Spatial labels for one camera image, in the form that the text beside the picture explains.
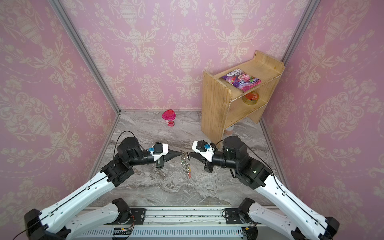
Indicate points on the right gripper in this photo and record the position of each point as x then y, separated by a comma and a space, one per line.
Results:
208, 161

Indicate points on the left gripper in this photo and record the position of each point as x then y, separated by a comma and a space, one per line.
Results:
171, 154

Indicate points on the metal key organizer plate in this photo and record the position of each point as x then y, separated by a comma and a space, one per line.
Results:
185, 162

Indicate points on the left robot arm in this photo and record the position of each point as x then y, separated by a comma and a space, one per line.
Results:
64, 221

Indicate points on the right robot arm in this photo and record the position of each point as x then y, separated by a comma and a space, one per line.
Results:
297, 220

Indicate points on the white cup under shelf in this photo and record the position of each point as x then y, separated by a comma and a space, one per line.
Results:
229, 131

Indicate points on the wooden shelf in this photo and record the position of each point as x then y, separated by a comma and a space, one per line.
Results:
222, 103

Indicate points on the red lid tin can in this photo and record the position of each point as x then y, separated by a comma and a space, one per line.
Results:
251, 98

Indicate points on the purple snack bag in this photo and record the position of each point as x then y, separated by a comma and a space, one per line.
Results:
241, 80

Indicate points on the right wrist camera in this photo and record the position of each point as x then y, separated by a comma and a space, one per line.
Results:
207, 150

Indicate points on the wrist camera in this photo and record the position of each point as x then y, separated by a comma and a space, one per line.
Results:
207, 150
159, 149

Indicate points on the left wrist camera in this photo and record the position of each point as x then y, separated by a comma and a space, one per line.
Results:
159, 149

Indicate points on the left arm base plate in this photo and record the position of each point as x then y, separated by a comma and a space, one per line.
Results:
136, 216

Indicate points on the aluminium mounting rail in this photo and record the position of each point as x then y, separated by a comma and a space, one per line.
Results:
182, 223

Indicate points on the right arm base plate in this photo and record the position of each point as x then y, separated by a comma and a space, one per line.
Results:
234, 216

